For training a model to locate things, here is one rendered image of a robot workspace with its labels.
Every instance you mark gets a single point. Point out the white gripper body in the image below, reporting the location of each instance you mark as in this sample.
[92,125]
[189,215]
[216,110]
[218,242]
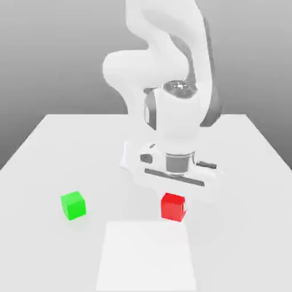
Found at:
[173,182]

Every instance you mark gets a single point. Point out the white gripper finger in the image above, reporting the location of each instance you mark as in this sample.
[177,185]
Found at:
[184,206]

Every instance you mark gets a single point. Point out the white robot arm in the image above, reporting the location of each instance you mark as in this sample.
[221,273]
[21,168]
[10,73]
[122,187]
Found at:
[178,118]

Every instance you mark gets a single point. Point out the small red cube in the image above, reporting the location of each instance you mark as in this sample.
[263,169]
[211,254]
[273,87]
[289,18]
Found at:
[171,208]

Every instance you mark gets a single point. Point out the small green cube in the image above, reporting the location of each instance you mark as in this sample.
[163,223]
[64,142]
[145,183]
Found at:
[73,205]

